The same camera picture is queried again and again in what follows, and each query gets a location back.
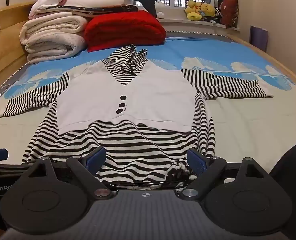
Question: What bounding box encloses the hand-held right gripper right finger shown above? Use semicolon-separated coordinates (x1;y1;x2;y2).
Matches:
180;147;266;201

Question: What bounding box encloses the blue patterned bed sheet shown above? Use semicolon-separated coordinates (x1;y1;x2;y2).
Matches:
0;31;296;175

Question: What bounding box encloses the yellow plush toy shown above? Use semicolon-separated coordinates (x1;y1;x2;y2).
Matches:
200;3;216;18
184;0;204;21

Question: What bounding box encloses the person's dark trouser leg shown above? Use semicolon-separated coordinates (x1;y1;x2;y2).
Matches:
269;140;296;233

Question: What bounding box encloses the dark red plush cushion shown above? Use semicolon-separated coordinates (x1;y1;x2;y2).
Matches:
219;0;239;28

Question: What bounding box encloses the red folded blanket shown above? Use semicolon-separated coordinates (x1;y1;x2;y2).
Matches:
84;10;167;53

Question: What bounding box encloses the purple flat board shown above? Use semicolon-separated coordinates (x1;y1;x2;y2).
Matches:
249;25;269;53

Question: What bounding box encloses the striped dress with white vest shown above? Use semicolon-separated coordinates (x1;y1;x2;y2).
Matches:
0;44;274;189

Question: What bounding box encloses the white plush toy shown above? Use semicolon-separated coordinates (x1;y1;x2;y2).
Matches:
154;0;166;19

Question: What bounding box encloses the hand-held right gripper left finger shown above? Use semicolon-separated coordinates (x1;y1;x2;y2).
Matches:
25;146;115;201

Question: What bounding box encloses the dark patterned folded blanket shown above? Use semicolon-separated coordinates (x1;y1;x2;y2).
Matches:
35;4;140;18

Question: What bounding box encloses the striped plush toy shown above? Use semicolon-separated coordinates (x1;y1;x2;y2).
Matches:
203;7;224;23

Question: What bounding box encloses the cream folded quilt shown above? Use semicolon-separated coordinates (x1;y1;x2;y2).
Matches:
19;12;88;64

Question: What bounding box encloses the wooden bed frame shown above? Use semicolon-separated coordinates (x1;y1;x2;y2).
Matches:
0;2;296;96

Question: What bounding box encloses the white pillow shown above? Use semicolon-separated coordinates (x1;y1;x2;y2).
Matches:
59;0;131;7

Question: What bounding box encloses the balcony railing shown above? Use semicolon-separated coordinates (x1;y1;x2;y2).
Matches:
135;0;209;8

